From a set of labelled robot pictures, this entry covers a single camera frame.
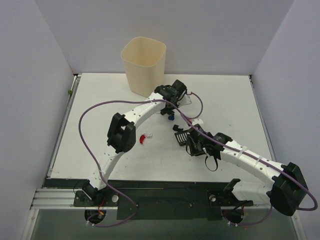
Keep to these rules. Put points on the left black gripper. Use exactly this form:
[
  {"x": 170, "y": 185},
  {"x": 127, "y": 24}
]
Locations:
[{"x": 168, "y": 110}]

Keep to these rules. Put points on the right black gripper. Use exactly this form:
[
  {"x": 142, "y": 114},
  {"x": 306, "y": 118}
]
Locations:
[{"x": 190, "y": 135}]

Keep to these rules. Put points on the black slotted dustpan scoop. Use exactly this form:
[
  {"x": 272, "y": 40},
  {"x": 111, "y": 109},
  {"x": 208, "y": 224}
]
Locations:
[{"x": 182, "y": 137}]

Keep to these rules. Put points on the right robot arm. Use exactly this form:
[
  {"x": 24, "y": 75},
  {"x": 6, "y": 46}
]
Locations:
[{"x": 283, "y": 186}]

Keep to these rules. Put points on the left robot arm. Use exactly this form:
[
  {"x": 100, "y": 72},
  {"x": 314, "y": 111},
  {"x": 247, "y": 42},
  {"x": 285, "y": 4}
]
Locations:
[{"x": 121, "y": 135}]

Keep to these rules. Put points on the cream plastic waste bin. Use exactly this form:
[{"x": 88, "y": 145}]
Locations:
[{"x": 144, "y": 64}]

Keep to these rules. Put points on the white paper scrap by red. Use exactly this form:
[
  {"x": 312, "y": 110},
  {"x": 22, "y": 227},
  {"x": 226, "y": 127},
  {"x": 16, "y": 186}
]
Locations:
[{"x": 148, "y": 135}]

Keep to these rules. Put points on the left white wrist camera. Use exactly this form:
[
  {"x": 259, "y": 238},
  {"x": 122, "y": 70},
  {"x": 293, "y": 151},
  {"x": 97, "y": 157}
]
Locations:
[{"x": 184, "y": 99}]

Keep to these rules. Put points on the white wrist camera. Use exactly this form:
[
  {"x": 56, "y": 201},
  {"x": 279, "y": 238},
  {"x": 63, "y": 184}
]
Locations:
[
  {"x": 184, "y": 99},
  {"x": 197, "y": 121}
]

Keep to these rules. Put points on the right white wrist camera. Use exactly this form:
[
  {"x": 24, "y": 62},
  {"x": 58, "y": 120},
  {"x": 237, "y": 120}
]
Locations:
[{"x": 197, "y": 121}]

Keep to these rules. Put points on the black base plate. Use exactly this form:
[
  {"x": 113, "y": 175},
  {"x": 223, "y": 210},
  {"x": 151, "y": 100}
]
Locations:
[{"x": 163, "y": 200}]

